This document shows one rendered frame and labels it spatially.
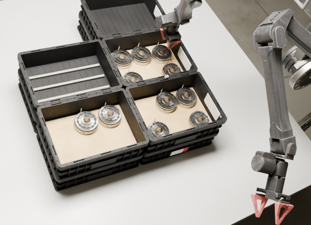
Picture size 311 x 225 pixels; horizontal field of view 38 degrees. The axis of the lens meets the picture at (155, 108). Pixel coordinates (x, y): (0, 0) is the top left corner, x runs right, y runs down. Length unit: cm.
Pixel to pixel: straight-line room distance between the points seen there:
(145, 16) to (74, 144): 90
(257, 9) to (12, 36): 244
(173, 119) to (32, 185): 70
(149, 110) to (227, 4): 221
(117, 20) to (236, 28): 172
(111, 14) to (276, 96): 123
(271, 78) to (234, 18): 256
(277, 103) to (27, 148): 112
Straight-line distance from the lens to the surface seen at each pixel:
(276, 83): 154
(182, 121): 214
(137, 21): 249
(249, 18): 414
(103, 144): 199
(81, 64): 223
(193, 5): 172
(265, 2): 440
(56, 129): 200
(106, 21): 245
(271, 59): 153
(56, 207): 198
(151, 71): 228
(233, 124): 240
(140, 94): 213
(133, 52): 229
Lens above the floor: 253
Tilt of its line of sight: 53 degrees down
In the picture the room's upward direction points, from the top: 22 degrees clockwise
